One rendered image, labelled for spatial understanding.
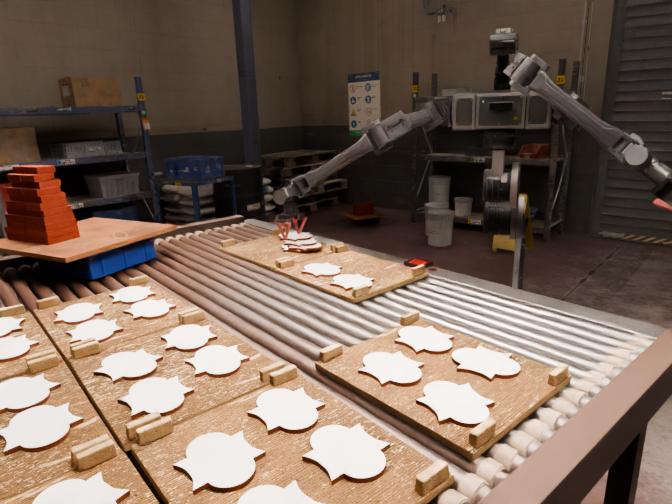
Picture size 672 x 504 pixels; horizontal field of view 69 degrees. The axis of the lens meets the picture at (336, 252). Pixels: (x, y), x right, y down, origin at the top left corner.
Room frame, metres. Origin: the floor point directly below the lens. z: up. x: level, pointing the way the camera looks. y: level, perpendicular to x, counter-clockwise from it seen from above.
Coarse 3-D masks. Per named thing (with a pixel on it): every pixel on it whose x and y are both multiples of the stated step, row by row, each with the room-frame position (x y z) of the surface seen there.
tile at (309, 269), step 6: (312, 264) 1.66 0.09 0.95; (318, 264) 1.66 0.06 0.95; (324, 264) 1.65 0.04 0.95; (330, 264) 1.65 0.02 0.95; (306, 270) 1.59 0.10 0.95; (312, 270) 1.59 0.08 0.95; (318, 270) 1.59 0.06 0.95; (324, 270) 1.58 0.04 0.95; (330, 270) 1.58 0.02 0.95; (336, 270) 1.58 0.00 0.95; (318, 276) 1.54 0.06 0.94; (324, 276) 1.55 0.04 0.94; (330, 276) 1.54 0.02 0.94
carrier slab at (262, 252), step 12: (252, 240) 2.07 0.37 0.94; (264, 240) 2.07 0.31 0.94; (276, 240) 2.06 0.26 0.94; (228, 252) 1.91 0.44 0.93; (240, 252) 1.88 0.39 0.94; (252, 252) 1.88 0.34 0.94; (264, 252) 1.87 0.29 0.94; (276, 252) 1.87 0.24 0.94; (288, 252) 1.86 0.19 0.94; (312, 252) 1.85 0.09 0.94; (324, 252) 1.84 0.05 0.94; (264, 264) 1.71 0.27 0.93
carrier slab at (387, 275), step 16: (336, 256) 1.78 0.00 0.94; (352, 256) 1.78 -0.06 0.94; (368, 256) 1.77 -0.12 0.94; (288, 272) 1.61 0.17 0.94; (352, 272) 1.58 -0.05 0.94; (368, 272) 1.58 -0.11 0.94; (384, 272) 1.57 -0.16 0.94; (400, 272) 1.57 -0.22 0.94; (320, 288) 1.46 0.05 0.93; (336, 288) 1.43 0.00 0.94; (384, 288) 1.42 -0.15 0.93
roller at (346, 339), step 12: (168, 252) 1.99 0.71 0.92; (192, 264) 1.80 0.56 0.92; (216, 276) 1.65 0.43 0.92; (240, 288) 1.52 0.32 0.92; (264, 300) 1.40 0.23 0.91; (276, 300) 1.39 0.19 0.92; (288, 312) 1.31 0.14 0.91; (300, 312) 1.29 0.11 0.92; (312, 324) 1.22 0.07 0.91; (324, 324) 1.20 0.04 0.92; (336, 336) 1.14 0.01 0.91; (348, 336) 1.13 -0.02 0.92; (528, 420) 0.76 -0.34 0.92; (528, 432) 0.74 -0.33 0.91; (540, 432) 0.73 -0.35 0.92; (552, 432) 0.72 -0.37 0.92
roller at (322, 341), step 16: (160, 256) 1.93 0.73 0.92; (192, 272) 1.70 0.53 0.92; (224, 288) 1.51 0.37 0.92; (240, 304) 1.41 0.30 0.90; (256, 304) 1.36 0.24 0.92; (272, 320) 1.27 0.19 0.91; (288, 320) 1.24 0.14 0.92; (304, 336) 1.16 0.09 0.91; (320, 336) 1.13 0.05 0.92; (512, 432) 0.73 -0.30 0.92; (528, 448) 0.69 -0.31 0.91
